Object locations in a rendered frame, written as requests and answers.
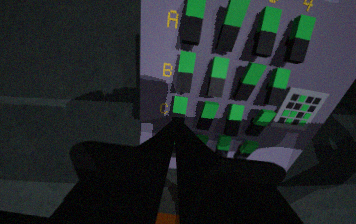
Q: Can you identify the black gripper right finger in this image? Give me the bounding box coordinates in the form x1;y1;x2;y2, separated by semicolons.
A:
175;120;286;224

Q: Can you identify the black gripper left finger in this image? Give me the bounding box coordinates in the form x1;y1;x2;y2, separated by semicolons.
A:
69;119;178;224

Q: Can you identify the grey switch panel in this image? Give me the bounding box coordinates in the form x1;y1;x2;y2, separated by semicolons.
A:
140;0;356;172

